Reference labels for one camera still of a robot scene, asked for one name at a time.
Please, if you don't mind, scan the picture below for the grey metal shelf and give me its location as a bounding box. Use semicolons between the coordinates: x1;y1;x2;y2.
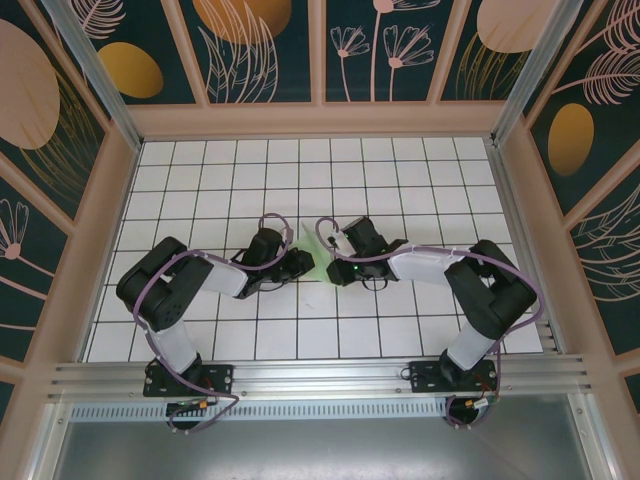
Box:
47;418;609;480

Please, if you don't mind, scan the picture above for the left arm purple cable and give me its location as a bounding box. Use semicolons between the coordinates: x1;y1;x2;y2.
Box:
132;212;294;435

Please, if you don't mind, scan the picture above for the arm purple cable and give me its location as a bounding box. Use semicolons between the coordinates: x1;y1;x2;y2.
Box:
132;212;294;435
314;217;545;430

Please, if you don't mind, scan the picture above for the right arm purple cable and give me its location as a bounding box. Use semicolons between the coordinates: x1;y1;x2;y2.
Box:
314;217;545;430

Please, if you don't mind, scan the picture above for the long aluminium mounting rail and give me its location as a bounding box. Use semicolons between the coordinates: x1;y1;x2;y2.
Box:
47;354;596;401

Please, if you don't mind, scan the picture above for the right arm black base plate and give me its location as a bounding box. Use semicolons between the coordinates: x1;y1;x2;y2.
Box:
408;359;499;394

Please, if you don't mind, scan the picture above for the slotted grey cable duct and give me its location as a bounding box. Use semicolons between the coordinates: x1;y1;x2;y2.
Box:
69;397;451;422

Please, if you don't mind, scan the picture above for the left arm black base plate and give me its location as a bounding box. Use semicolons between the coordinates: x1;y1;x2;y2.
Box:
143;363;236;399

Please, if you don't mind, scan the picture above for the aluminium side rail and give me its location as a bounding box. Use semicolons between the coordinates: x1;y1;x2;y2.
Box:
487;137;569;357

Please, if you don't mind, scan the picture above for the left aluminium corner post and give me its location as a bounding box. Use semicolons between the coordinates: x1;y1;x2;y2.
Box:
42;0;144;151

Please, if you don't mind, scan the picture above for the aluminium corner post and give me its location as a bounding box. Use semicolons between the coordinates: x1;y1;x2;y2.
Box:
492;0;596;146
42;0;144;151

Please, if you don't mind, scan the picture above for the right aluminium corner post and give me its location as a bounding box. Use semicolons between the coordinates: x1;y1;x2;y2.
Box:
492;0;596;146

